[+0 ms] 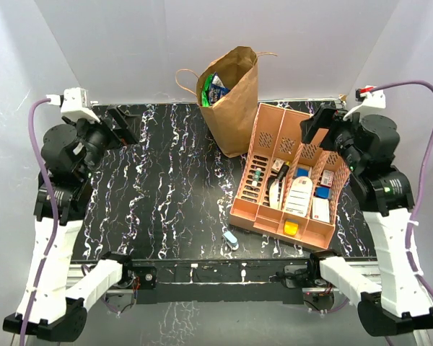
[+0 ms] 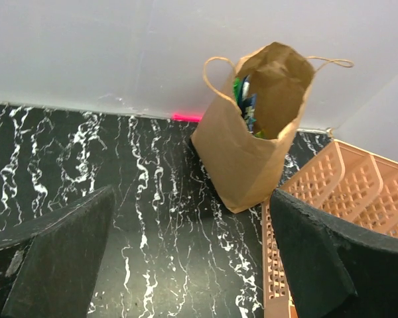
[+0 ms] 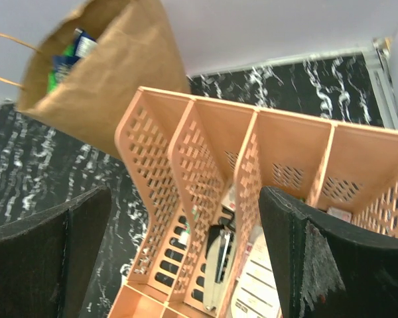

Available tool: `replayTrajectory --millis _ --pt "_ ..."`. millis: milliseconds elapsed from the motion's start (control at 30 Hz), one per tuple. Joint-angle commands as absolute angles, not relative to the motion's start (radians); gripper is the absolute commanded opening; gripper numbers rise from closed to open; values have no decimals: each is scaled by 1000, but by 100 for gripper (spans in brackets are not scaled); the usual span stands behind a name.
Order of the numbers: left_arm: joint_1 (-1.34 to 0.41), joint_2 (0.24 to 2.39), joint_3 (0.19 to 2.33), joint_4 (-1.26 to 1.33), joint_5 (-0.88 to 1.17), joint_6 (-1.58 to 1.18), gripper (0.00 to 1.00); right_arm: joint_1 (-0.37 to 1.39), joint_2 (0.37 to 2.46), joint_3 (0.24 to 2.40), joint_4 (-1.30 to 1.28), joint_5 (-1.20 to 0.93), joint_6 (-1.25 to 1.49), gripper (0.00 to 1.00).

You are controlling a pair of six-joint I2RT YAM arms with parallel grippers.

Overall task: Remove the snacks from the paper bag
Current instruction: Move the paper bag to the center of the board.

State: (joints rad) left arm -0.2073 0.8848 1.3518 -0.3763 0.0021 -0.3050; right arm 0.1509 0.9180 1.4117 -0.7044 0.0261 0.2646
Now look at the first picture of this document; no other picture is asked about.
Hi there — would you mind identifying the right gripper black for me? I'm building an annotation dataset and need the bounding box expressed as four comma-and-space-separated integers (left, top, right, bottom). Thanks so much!
301, 105, 363, 172

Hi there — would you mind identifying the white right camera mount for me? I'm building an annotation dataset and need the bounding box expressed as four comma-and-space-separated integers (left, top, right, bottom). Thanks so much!
343, 86, 386, 121

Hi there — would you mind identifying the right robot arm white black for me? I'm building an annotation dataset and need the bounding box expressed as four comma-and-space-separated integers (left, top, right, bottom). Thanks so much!
300, 105, 433, 337

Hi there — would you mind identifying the blue chips bag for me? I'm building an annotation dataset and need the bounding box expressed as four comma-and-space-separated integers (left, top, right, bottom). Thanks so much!
207, 73, 230, 105

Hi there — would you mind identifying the orange plastic organizer tray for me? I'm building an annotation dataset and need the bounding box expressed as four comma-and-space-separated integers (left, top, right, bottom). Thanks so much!
229, 103, 349, 250

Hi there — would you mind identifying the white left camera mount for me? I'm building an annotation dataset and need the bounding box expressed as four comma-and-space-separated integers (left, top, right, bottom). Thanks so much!
46, 87, 100, 123

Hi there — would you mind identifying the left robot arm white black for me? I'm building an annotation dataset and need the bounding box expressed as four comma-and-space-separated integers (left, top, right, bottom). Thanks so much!
3, 106, 138, 345

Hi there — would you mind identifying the yellow block in tray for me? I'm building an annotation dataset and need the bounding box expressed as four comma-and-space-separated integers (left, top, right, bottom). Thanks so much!
283, 219, 299, 236

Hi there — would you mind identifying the aluminium front rail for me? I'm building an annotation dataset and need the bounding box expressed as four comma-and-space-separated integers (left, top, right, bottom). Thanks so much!
68, 257, 383, 303

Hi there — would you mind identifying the small blue white stapler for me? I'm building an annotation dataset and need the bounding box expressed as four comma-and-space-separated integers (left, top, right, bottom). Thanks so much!
222, 231, 239, 251

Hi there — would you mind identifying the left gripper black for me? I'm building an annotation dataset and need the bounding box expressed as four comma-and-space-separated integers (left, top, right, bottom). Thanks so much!
65, 105, 140, 179

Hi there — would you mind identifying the white label card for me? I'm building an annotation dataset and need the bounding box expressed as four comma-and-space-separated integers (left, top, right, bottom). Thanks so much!
284, 177, 312, 217

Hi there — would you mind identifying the white green tube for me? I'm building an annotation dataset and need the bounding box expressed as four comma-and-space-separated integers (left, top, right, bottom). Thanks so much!
251, 167, 262, 187

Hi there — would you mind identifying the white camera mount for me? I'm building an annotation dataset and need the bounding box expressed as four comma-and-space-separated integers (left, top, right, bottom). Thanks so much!
46, 87, 100, 123
343, 86, 386, 121

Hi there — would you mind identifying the brown paper bag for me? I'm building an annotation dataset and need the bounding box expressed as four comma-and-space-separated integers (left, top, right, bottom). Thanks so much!
180, 46, 276, 158

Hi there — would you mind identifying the white red box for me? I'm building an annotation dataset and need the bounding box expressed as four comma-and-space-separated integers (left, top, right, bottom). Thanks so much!
311, 197, 330, 223

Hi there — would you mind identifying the black marker pen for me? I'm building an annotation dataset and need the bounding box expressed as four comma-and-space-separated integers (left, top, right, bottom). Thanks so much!
276, 161, 289, 181

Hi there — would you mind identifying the blue square box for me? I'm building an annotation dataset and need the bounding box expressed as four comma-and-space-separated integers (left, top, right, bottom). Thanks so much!
315, 186, 331, 199

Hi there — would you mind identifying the green cassava chips bag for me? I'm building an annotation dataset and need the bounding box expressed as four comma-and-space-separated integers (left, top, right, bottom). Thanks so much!
201, 73, 214, 107

